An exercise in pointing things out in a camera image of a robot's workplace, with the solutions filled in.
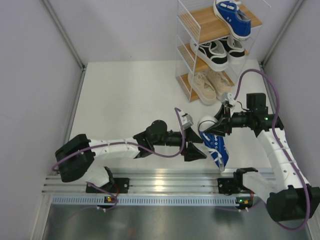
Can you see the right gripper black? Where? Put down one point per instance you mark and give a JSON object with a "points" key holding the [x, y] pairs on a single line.
{"points": [[223, 126]]}

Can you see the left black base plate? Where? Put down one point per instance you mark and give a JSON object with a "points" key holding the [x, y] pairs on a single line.
{"points": [[120, 185]]}

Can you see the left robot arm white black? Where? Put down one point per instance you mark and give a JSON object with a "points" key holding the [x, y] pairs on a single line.
{"points": [[86, 159]]}

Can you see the blue canvas sneaker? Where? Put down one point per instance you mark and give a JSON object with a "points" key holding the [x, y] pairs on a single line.
{"points": [[228, 11], [214, 144]]}

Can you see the right aluminium frame post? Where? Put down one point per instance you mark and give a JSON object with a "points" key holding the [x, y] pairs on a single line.
{"points": [[297, 6]]}

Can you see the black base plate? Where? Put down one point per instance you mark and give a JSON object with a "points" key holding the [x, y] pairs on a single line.
{"points": [[120, 185], [228, 186]]}

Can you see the white wire wooden shoe shelf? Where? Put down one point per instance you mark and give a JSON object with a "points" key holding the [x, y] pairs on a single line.
{"points": [[196, 22]]}

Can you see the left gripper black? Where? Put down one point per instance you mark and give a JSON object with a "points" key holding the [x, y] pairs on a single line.
{"points": [[192, 153]]}

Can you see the black white sneaker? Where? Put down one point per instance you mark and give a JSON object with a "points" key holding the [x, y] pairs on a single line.
{"points": [[234, 50], [212, 53]]}

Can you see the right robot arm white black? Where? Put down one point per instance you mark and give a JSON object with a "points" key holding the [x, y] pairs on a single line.
{"points": [[291, 197]]}

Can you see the beige lace sneaker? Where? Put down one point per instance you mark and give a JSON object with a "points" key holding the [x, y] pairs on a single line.
{"points": [[219, 82], [202, 87]]}

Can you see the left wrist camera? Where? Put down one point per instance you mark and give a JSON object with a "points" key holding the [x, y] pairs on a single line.
{"points": [[186, 121]]}

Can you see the perforated cable duct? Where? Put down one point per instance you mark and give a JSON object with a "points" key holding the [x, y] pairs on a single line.
{"points": [[136, 200]]}

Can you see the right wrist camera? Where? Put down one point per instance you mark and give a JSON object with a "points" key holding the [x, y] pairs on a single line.
{"points": [[227, 99]]}

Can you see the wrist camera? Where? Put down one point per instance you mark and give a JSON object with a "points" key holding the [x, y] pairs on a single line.
{"points": [[186, 121], [227, 99]]}

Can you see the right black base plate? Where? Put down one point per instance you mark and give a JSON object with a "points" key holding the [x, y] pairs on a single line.
{"points": [[228, 186]]}

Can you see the left aluminium frame post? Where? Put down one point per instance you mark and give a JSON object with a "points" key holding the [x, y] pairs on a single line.
{"points": [[63, 33]]}

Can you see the aluminium frame post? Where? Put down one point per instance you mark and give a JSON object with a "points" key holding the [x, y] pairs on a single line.
{"points": [[297, 6], [63, 33]]}

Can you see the aluminium mounting rail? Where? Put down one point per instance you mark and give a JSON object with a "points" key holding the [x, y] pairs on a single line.
{"points": [[150, 182]]}

